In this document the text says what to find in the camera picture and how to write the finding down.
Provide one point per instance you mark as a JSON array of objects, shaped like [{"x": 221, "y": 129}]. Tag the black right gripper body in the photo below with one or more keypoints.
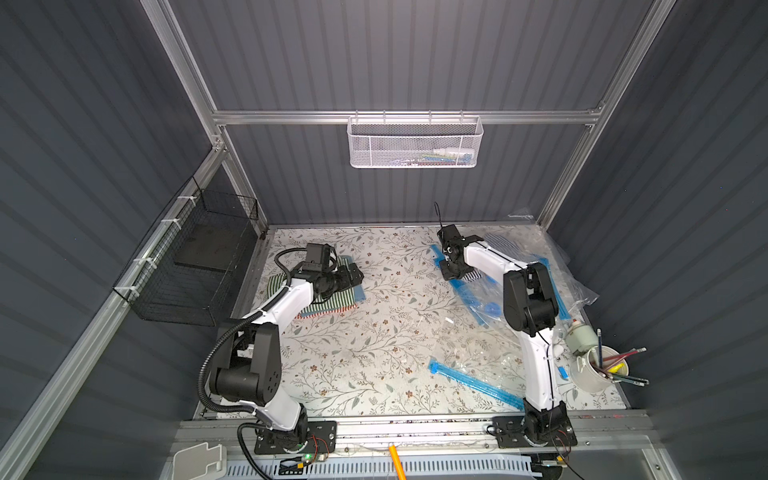
[{"x": 450, "y": 264}]

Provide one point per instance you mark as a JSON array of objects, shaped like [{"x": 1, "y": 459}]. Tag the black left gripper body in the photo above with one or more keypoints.
[{"x": 346, "y": 277}]

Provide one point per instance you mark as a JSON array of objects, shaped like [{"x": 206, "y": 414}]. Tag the green white striped garment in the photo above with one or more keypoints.
[{"x": 276, "y": 281}]

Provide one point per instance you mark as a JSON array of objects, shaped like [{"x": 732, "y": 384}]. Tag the red white striped tank top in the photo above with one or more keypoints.
[{"x": 320, "y": 310}]

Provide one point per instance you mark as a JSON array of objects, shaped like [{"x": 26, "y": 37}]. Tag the clear blue-zip vacuum bag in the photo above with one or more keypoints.
[{"x": 435, "y": 367}]

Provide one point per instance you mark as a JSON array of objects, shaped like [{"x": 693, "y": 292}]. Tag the blue garment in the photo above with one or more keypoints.
[{"x": 357, "y": 288}]

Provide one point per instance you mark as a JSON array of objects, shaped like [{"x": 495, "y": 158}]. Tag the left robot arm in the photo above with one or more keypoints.
[{"x": 243, "y": 371}]

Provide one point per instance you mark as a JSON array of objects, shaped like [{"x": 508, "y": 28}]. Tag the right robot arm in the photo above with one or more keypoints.
[{"x": 528, "y": 304}]

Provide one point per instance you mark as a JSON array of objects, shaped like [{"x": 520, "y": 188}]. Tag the vacuum bag with navy striped garment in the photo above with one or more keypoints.
[{"x": 519, "y": 235}]

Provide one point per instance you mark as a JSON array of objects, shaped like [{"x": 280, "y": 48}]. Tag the white pen cup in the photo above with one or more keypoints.
[{"x": 586, "y": 374}]

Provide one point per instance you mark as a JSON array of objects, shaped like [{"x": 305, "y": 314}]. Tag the orange pencil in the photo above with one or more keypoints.
[{"x": 397, "y": 463}]

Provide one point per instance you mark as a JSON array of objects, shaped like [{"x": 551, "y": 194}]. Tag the white plastic holder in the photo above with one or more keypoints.
[{"x": 200, "y": 462}]

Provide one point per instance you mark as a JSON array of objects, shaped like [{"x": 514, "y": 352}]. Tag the black wire wall basket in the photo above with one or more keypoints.
[{"x": 192, "y": 272}]

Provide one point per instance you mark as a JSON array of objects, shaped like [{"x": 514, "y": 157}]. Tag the white wire wall basket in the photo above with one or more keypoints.
[{"x": 425, "y": 142}]

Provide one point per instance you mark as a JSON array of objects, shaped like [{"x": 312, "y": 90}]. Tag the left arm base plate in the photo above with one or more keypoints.
[{"x": 314, "y": 437}]

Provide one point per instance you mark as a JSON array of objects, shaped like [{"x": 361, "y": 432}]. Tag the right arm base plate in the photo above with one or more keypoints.
[{"x": 523, "y": 431}]

